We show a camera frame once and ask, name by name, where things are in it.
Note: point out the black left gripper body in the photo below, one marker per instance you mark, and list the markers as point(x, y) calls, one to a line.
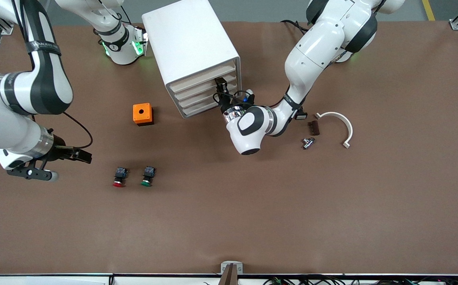
point(225, 104)

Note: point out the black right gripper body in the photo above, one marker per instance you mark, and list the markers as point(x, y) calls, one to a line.
point(62, 152)

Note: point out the red mushroom push button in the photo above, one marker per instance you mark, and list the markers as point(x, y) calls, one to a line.
point(120, 174)

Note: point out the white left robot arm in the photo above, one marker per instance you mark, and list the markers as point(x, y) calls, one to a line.
point(316, 51)

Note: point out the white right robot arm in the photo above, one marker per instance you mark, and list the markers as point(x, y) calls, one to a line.
point(46, 87)

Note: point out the white drawer cabinet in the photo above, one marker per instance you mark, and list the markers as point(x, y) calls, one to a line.
point(185, 35)

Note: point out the green push button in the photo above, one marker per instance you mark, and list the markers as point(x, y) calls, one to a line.
point(148, 173)

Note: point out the chrome pipe fitting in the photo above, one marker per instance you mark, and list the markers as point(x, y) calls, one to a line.
point(308, 143)

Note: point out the brown terminal block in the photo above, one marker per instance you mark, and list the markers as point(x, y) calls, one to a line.
point(314, 128)

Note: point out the orange button enclosure box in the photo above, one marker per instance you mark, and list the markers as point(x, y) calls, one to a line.
point(137, 115)

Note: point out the black switch with white face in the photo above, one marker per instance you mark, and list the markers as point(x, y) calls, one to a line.
point(301, 116)

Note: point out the white curved plastic bracket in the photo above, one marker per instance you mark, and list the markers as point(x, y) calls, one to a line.
point(350, 128)

